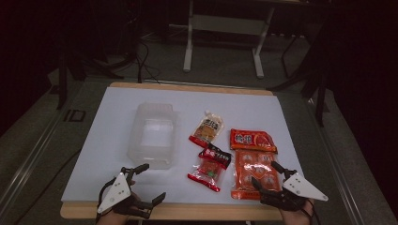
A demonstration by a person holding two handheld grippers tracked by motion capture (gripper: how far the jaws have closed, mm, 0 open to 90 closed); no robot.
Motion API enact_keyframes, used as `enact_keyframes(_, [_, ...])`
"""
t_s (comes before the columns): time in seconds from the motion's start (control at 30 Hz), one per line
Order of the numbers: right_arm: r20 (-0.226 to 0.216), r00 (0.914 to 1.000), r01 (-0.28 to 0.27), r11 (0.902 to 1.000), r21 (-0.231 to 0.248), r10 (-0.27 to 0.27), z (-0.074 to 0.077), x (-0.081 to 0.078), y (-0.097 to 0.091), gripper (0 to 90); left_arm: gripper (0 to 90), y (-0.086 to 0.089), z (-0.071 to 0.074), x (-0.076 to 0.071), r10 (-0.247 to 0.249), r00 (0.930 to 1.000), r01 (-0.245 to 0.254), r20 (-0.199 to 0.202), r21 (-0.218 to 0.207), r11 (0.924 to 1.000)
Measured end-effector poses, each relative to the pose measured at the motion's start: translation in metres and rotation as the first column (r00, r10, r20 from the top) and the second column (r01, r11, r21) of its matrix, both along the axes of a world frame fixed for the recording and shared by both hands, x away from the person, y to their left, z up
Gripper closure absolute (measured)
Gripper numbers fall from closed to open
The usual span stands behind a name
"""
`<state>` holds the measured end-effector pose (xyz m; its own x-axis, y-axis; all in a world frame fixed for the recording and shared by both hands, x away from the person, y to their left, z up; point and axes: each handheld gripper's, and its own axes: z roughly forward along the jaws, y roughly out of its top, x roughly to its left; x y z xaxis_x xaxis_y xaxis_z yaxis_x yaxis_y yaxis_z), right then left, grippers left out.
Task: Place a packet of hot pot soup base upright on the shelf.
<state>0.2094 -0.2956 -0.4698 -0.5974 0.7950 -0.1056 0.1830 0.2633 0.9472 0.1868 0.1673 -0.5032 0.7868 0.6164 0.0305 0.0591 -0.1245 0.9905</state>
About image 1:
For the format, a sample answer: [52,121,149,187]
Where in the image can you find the clear plastic container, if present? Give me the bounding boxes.
[126,101,180,171]

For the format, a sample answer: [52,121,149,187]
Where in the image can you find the white table sheet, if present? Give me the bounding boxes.
[60,86,305,204]

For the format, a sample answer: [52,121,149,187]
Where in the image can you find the large orange snack packet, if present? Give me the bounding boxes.
[229,127,282,201]

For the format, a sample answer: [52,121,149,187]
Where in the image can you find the person's left hand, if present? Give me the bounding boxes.
[104,179,143,225]

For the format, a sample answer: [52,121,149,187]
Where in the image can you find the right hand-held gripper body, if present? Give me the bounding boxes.
[259,172,329,212]

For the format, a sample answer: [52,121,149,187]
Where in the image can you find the aluminium floor rail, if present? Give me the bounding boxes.
[303,97,368,225]
[0,107,70,217]

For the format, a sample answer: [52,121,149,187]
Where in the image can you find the person's right hand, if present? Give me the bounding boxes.
[279,200,314,225]

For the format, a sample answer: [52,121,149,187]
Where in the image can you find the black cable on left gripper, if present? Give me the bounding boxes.
[97,177,120,207]

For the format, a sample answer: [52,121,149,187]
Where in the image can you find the black floor cables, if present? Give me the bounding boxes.
[132,38,162,84]

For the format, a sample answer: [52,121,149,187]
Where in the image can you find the black metal stand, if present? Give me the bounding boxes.
[268,27,331,128]

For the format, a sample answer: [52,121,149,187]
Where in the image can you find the red and black snack packet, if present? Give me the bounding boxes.
[187,143,233,193]

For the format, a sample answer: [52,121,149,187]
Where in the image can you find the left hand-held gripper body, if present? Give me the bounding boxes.
[96,172,153,219]

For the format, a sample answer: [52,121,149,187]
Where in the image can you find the white metal desk frame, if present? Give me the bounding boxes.
[182,0,277,80]

